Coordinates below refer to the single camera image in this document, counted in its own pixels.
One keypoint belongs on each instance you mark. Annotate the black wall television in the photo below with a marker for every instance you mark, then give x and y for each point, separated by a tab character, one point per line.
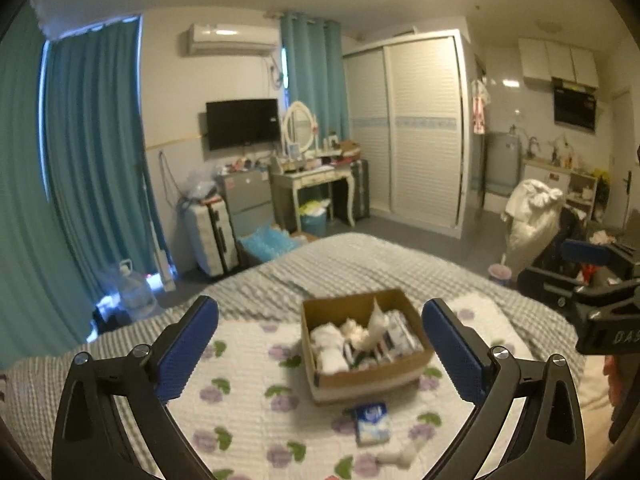
236	123

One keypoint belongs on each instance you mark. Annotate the grey washing machine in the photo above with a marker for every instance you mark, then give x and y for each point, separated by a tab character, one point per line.
503	163

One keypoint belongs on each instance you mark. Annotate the white towel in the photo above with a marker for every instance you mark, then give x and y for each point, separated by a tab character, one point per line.
327	343

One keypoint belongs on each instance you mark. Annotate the white lace cloth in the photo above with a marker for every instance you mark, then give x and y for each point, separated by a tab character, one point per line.
365	338

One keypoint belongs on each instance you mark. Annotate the white clothes pile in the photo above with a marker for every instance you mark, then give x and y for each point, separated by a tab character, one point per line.
532	218

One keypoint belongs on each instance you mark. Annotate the grey checkered bed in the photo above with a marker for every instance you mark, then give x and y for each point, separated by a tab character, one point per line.
352	264

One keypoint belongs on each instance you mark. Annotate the white air conditioner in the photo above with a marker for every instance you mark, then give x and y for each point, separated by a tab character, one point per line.
224	39

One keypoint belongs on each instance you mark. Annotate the blue bubble wrap bag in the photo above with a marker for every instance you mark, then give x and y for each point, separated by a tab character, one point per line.
268	243

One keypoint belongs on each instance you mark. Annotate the blue tissue packet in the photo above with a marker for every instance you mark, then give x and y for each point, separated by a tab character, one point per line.
372	424

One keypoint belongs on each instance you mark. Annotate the teal curtain right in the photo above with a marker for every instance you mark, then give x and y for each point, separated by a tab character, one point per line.
316	76

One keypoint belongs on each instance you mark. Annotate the small white sock roll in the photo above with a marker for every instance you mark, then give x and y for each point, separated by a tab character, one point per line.
402	459

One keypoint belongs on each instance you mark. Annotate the purple drink cup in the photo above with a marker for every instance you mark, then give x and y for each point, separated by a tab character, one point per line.
500	272

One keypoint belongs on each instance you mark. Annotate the white vanity mirror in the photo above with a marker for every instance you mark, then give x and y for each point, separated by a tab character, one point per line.
299	128

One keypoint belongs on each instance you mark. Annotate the clear water bottle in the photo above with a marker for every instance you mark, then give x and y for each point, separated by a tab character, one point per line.
135	293

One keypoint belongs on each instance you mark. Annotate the white quilted floral mat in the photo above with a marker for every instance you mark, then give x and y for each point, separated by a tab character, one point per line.
248	412

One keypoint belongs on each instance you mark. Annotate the white green soft toy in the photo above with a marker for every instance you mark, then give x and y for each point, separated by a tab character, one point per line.
363	360

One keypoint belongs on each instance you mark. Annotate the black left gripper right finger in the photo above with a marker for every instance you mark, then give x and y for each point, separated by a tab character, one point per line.
548	440

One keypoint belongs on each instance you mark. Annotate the black range hood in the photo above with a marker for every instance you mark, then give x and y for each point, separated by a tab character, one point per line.
573	106

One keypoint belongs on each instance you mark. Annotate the white wall cabinets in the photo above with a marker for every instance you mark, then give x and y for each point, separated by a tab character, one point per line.
547	61

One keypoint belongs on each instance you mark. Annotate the brown cardboard box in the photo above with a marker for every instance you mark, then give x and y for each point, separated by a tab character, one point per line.
356	384

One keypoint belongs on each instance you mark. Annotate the white louvered wardrobe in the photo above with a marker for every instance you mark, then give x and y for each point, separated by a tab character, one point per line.
409	106

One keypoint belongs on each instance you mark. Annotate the white suitcase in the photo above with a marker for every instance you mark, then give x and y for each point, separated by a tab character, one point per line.
212	239

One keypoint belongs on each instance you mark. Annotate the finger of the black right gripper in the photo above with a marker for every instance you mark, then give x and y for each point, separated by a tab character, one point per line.
620	259
571	298

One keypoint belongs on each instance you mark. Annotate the person right hand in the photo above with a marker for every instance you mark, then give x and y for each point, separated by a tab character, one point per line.
620	371

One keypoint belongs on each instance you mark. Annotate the grey small fridge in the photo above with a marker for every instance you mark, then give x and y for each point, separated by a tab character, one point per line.
249	200

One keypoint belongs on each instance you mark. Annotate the hanging red white cloth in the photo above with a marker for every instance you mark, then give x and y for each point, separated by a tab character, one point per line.
480	100

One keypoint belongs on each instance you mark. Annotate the white dressing table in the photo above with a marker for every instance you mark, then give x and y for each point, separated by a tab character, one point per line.
285	189

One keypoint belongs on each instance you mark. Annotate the teal window curtain left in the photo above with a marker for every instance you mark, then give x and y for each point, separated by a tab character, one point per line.
76	196

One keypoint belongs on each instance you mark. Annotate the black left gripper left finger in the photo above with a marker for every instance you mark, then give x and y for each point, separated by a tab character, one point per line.
90	440

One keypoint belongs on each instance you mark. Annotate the blue waste bin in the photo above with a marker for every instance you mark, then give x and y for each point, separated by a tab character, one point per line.
313	217

